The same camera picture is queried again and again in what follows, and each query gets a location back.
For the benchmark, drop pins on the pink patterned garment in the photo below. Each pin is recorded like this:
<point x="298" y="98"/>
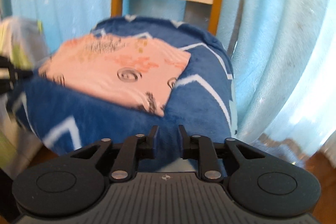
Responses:
<point x="138" y="73"/>

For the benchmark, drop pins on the dark blue fleece cushion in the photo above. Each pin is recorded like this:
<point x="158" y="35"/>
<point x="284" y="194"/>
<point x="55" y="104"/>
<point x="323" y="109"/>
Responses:
<point x="202" y="98"/>

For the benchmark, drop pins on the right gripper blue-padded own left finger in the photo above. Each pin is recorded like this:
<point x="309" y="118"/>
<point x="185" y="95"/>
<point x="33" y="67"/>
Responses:
<point x="127" y="155"/>

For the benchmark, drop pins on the light blue starred curtain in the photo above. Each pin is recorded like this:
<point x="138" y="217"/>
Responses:
<point x="282" y="51"/>

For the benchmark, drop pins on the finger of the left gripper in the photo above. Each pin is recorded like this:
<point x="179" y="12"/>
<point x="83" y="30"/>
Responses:
<point x="22" y="74"/>

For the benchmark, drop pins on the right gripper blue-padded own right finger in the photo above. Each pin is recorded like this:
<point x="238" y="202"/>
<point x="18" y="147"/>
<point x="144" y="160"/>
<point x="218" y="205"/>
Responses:
<point x="201" y="149"/>

